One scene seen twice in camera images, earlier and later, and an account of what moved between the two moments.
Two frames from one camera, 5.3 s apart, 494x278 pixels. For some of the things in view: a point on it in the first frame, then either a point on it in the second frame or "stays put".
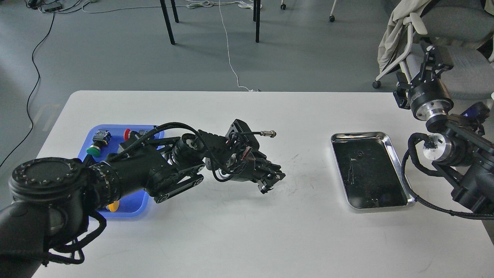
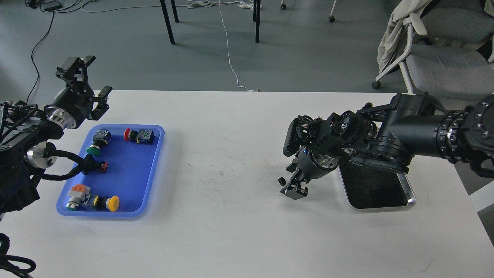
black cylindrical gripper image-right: x=428 y=98 → x=312 y=165
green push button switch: x=102 y=137 stays put
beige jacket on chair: x=401 y=9 stays put
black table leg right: x=256 y=17 stays put
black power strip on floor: x=51 y=6 stays put
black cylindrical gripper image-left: x=247 y=165 → x=71 y=108
